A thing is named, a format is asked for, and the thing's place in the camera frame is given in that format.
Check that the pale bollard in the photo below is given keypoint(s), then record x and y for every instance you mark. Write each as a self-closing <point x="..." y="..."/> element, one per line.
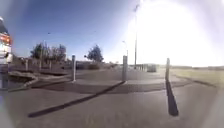
<point x="73" y="68"/>
<point x="124" y="68"/>
<point x="167" y="69"/>

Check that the tree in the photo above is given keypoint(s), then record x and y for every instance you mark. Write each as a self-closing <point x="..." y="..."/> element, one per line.
<point x="95" y="54"/>

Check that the dry bushes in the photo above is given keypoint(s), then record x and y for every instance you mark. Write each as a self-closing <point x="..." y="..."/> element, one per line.
<point x="91" y="65"/>

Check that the grey asphalt path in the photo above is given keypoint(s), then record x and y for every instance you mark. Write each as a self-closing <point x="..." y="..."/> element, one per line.
<point x="110" y="103"/>

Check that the group of trees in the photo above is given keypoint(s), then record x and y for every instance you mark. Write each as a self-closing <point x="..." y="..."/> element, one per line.
<point x="50" y="53"/>

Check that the row of short posts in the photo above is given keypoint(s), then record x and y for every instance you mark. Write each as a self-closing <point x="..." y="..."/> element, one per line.
<point x="40" y="64"/>

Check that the dry grass field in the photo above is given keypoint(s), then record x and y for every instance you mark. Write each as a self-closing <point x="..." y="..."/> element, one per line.
<point x="200" y="75"/>

